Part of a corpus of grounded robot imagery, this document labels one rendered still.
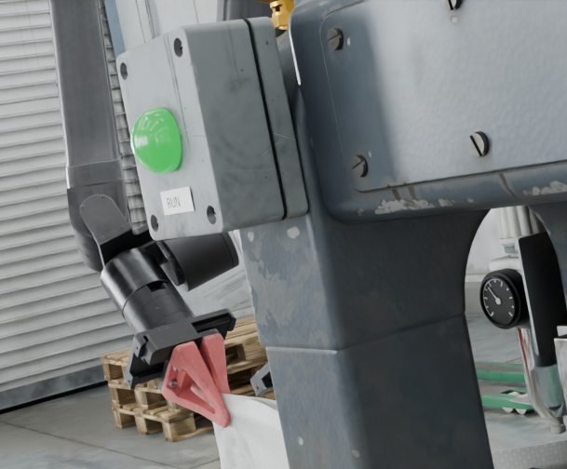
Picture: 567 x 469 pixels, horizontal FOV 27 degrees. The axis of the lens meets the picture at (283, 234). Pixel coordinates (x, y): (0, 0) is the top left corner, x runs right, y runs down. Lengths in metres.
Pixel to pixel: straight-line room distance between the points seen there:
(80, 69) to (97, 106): 0.06
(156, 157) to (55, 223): 7.94
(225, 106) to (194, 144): 0.02
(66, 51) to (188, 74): 0.80
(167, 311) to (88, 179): 0.17
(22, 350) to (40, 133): 1.54
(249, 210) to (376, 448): 0.12
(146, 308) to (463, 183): 0.67
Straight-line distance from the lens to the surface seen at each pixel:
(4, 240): 8.35
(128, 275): 1.12
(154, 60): 0.53
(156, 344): 1.04
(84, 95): 1.26
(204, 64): 0.50
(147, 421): 6.44
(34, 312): 8.40
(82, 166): 1.19
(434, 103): 0.45
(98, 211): 1.15
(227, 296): 9.09
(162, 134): 0.52
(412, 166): 0.46
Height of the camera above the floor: 1.26
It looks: 3 degrees down
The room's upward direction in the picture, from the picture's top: 11 degrees counter-clockwise
